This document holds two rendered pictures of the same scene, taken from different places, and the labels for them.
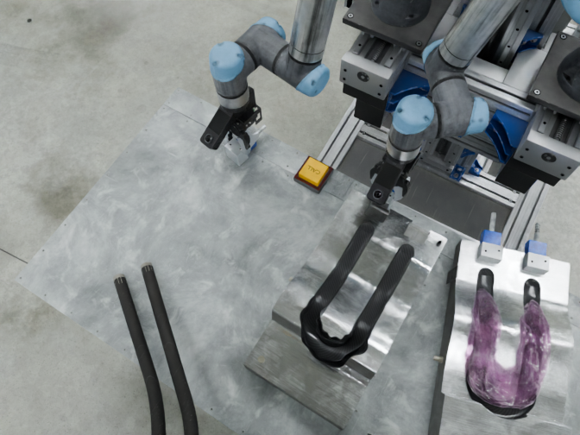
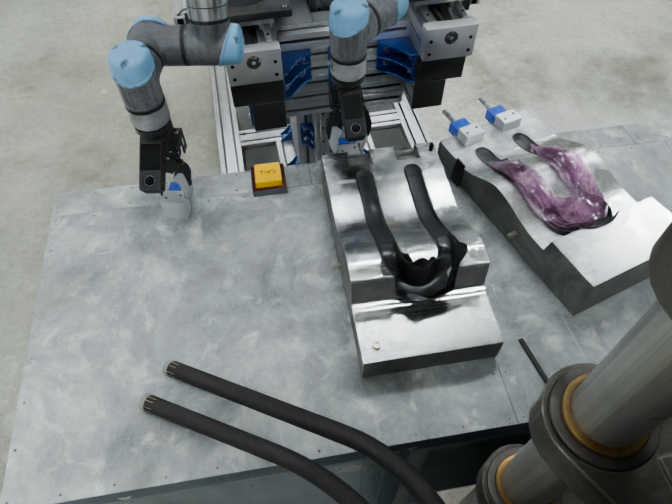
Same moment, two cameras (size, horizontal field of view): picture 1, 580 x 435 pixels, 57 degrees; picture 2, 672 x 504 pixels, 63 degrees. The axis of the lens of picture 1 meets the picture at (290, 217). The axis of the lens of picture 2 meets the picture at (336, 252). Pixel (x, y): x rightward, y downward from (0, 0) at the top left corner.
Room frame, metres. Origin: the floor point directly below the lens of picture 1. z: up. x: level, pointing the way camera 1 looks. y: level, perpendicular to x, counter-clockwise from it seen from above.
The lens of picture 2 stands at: (-0.08, 0.44, 1.76)
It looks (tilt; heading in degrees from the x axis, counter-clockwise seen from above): 54 degrees down; 316
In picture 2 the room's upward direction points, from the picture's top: 1 degrees counter-clockwise
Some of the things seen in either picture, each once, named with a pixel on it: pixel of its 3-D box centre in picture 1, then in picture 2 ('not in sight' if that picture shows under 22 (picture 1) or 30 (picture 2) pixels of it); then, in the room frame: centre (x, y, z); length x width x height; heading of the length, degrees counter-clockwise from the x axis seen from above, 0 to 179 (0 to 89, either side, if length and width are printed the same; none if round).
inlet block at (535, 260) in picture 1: (535, 247); (494, 113); (0.42, -0.59, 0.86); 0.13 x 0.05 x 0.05; 162
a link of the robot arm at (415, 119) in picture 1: (412, 122); (349, 29); (0.61, -0.27, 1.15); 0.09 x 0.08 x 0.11; 94
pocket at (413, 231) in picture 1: (416, 235); (405, 157); (0.46, -0.31, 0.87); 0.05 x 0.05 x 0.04; 55
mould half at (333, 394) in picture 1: (348, 300); (402, 240); (0.31, -0.12, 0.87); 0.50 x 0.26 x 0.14; 145
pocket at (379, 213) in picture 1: (376, 214); (359, 163); (0.52, -0.22, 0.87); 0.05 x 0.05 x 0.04; 55
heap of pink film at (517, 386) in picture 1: (508, 345); (553, 178); (0.18, -0.46, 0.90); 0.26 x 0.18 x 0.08; 162
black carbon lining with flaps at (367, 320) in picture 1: (357, 291); (408, 218); (0.32, -0.14, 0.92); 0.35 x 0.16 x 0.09; 145
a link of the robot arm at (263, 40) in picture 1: (264, 47); (155, 45); (0.83, 0.03, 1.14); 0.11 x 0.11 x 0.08; 47
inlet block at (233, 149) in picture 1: (249, 141); (180, 189); (0.79, 0.10, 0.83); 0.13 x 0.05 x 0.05; 134
